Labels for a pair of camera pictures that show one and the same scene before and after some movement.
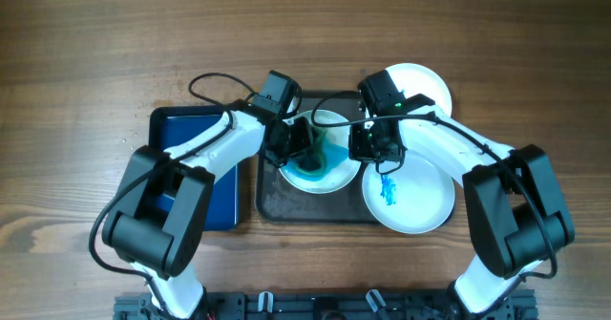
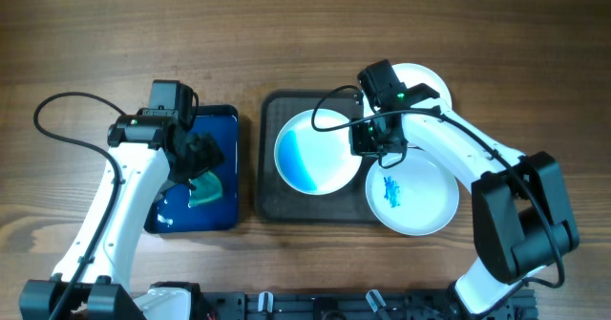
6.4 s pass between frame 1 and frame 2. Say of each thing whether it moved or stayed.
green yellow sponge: moved
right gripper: stayed
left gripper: moved
